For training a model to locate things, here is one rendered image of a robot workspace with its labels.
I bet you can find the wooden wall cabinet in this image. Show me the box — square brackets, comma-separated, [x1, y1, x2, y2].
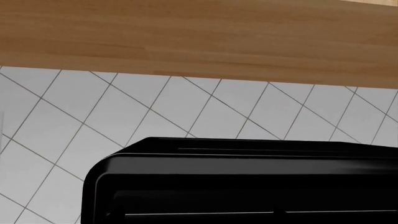
[0, 0, 398, 90]

